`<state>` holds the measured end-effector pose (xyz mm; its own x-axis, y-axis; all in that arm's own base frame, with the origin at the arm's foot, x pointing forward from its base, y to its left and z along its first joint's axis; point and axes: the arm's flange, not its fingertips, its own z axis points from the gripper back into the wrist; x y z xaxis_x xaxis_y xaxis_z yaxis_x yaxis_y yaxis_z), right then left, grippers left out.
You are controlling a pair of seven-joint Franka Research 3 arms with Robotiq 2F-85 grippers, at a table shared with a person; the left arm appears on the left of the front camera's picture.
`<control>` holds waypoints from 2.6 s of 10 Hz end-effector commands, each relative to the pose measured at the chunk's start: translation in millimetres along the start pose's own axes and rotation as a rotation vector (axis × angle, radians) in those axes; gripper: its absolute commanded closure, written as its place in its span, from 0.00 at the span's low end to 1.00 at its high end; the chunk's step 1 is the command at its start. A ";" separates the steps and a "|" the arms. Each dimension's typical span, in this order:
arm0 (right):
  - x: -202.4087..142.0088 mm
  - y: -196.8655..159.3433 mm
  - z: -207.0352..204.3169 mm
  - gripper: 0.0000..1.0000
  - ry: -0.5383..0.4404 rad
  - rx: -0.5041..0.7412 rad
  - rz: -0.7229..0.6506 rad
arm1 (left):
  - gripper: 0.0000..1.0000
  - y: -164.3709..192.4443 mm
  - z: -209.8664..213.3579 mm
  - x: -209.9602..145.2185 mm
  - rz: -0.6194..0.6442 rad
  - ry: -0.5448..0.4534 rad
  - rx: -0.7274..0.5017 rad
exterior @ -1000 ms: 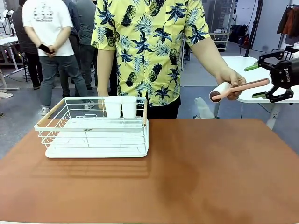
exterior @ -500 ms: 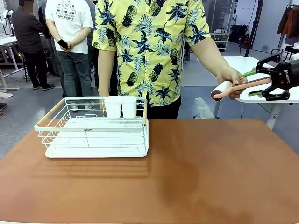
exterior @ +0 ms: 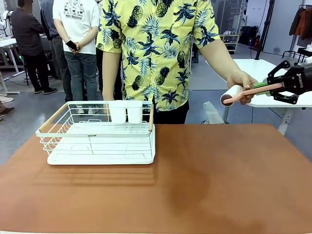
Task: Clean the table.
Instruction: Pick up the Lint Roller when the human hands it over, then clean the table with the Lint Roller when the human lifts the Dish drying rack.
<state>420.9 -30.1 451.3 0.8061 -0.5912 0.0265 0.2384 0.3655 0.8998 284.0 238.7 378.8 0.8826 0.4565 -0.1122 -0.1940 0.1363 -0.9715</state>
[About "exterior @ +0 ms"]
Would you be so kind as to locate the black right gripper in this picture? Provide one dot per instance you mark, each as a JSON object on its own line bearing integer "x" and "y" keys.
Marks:
{"x": 298, "y": 79}

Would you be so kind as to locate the pink lint roller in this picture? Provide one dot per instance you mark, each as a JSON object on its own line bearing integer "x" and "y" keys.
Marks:
{"x": 230, "y": 96}

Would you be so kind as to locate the person's left forearm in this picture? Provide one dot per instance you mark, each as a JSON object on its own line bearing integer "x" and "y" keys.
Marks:
{"x": 219, "y": 58}

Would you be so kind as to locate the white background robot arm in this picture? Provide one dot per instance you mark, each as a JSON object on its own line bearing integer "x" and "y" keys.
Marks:
{"x": 3, "y": 20}

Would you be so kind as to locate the person's right forearm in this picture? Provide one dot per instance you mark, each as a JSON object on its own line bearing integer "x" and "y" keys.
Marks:
{"x": 111, "y": 73}

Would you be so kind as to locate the person's left hand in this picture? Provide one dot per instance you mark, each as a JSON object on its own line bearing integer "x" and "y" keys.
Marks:
{"x": 241, "y": 80}

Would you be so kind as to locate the white table with metal legs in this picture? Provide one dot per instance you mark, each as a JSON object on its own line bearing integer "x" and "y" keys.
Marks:
{"x": 268, "y": 73}

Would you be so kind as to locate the black clothes rack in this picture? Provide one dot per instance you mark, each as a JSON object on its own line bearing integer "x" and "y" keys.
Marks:
{"x": 292, "y": 29}

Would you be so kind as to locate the black backpack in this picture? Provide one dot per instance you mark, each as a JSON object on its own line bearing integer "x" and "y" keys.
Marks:
{"x": 249, "y": 35}

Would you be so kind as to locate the hanging brown garments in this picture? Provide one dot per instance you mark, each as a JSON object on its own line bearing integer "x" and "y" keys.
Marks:
{"x": 303, "y": 23}

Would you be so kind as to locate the light wooden shelf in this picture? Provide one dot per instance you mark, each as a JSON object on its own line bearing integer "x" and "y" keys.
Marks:
{"x": 230, "y": 42}

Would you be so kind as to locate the clear plastic bag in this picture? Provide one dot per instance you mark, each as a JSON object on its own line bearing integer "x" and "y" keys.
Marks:
{"x": 214, "y": 112}

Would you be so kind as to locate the person in yellow pineapple shirt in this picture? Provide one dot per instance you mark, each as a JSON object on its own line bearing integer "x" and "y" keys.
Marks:
{"x": 151, "y": 48}

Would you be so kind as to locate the white double cutlery holder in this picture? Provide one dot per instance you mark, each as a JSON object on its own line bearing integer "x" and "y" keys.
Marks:
{"x": 125, "y": 112}

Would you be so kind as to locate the white drip tray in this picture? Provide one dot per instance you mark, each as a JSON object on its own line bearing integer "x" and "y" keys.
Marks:
{"x": 102, "y": 159}

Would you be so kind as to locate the man in white t-shirt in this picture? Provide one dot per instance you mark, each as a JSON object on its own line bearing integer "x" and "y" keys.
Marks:
{"x": 79, "y": 36}

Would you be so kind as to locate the black smartphone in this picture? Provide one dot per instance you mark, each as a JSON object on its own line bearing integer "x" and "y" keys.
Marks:
{"x": 72, "y": 45}

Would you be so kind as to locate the bystander in blue shirt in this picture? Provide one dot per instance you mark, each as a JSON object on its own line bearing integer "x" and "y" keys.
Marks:
{"x": 47, "y": 22}

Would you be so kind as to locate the man in dark jacket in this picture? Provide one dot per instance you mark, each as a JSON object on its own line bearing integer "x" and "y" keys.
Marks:
{"x": 29, "y": 36}

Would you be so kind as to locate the white sneaker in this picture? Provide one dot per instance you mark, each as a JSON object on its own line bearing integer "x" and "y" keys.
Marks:
{"x": 6, "y": 98}

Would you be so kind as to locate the brown shoe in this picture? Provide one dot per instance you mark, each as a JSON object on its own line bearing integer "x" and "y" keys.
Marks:
{"x": 5, "y": 111}

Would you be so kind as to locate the white standing desk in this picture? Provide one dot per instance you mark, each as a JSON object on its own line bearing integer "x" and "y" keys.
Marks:
{"x": 6, "y": 48}

